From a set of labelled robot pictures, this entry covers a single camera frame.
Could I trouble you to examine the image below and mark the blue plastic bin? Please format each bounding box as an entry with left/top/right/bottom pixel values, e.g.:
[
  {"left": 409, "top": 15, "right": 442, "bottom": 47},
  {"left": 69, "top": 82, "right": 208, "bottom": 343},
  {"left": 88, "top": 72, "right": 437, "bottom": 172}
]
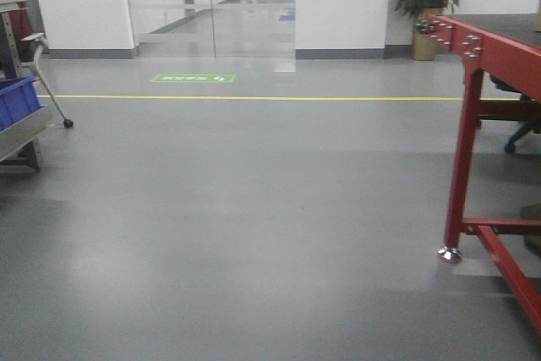
[{"left": 0, "top": 76, "right": 41, "bottom": 131}]

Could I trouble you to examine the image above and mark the green floor sign sticker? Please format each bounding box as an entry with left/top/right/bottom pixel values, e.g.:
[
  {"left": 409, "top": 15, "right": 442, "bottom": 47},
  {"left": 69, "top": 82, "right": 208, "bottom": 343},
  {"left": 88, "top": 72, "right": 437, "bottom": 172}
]
[{"left": 151, "top": 74, "right": 236, "bottom": 83}]

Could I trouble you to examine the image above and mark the glass double door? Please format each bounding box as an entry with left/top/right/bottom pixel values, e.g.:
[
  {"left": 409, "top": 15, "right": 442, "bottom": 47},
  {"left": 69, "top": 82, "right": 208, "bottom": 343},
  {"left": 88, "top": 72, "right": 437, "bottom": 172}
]
[{"left": 128, "top": 0, "right": 296, "bottom": 58}]

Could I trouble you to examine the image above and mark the grey metal shelf rack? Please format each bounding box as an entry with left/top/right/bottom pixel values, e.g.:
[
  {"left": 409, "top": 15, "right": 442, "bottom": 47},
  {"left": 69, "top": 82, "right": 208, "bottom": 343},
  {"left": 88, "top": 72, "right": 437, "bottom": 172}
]
[{"left": 1, "top": 0, "right": 52, "bottom": 172}]

